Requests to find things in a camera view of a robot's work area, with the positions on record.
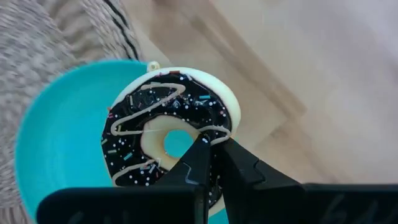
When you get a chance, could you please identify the round woven wicker mat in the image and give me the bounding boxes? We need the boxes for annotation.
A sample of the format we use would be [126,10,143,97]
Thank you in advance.
[0,0,144,224]

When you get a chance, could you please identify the large chocolate iced donut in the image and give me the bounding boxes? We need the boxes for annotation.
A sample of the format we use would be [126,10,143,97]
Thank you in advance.
[101,67,242,218]

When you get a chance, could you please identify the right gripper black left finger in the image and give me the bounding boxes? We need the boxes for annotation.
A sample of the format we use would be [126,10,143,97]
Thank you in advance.
[36,133,212,224]

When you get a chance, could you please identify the teal green round plate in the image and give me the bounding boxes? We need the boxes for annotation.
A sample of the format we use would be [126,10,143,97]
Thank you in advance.
[14,58,238,224]

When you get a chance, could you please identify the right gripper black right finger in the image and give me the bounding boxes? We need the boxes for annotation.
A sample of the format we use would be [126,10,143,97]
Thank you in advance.
[213,138,398,224]

